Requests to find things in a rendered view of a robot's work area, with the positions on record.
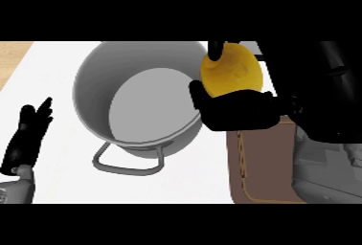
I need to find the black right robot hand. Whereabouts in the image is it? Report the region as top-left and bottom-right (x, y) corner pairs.
(188, 41), (362, 145)

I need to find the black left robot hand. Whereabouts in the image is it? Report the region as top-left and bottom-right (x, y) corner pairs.
(0, 97), (55, 177)

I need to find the yellow lemon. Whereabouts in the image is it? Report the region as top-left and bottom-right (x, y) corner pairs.
(200, 42), (265, 99)

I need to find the brown tray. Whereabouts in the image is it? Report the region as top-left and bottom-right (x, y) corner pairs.
(225, 115), (309, 205)

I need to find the grey metal pot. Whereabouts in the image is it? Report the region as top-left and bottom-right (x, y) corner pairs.
(71, 41), (213, 177)

